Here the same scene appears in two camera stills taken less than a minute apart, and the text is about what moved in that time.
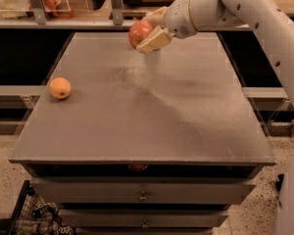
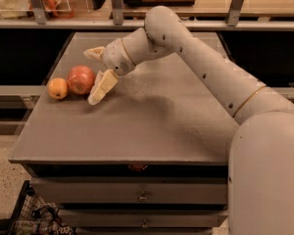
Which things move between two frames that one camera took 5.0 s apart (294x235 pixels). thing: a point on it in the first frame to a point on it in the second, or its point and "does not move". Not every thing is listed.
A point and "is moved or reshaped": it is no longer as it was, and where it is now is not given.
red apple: x=138 y=31 is moved or reshaped
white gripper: x=178 y=16 to x=115 y=58
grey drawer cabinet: x=133 y=143 does not move
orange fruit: x=60 y=87 does not move
